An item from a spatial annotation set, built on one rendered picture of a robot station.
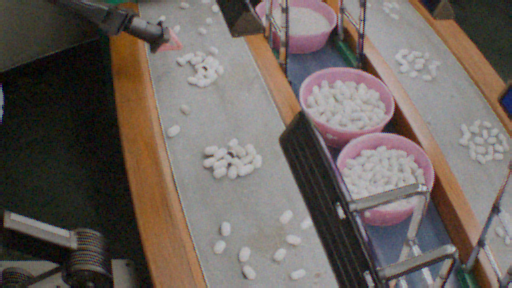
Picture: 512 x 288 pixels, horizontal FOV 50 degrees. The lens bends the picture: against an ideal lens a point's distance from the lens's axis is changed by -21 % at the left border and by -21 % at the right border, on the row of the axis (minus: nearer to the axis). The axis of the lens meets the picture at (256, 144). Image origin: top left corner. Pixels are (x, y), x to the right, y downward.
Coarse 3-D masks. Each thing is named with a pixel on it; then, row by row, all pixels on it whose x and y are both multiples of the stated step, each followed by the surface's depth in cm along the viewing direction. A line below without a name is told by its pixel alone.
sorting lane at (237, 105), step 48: (192, 0) 220; (192, 48) 198; (240, 48) 198; (192, 96) 181; (240, 96) 181; (192, 144) 168; (240, 144) 168; (192, 192) 157; (240, 192) 157; (288, 192) 157; (240, 240) 146
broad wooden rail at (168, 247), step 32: (128, 64) 189; (128, 96) 178; (128, 128) 169; (160, 128) 172; (128, 160) 160; (160, 160) 161; (160, 192) 153; (160, 224) 146; (160, 256) 139; (192, 256) 141
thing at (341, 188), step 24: (288, 144) 120; (312, 144) 115; (312, 168) 113; (336, 168) 116; (312, 192) 112; (336, 192) 106; (312, 216) 110; (336, 216) 105; (336, 240) 103; (360, 240) 99; (336, 264) 101; (360, 264) 97
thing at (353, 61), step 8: (344, 0) 194; (360, 0) 178; (344, 8) 196; (360, 8) 180; (344, 16) 199; (360, 16) 182; (344, 24) 201; (352, 24) 191; (360, 24) 184; (344, 32) 204; (360, 32) 186; (336, 40) 207; (344, 40) 206; (360, 40) 188; (344, 48) 203; (360, 48) 190; (344, 56) 204; (352, 56) 200; (360, 56) 192; (352, 64) 198; (360, 64) 194
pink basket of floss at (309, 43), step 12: (264, 0) 214; (300, 0) 217; (312, 0) 216; (264, 12) 215; (264, 36) 210; (276, 36) 202; (300, 36) 198; (312, 36) 199; (324, 36) 203; (276, 48) 208; (300, 48) 204; (312, 48) 206
